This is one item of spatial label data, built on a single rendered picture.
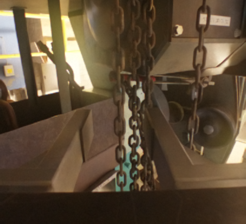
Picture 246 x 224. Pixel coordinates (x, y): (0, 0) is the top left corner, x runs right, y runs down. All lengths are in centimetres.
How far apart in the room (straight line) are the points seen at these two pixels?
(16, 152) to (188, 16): 64
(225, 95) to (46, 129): 107
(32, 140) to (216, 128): 100
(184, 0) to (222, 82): 101
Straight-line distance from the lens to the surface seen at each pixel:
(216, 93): 132
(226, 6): 43
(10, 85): 333
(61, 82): 72
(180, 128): 150
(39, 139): 73
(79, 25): 105
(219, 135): 127
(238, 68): 64
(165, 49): 33
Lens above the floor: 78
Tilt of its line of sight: 18 degrees up
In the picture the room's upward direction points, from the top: 179 degrees clockwise
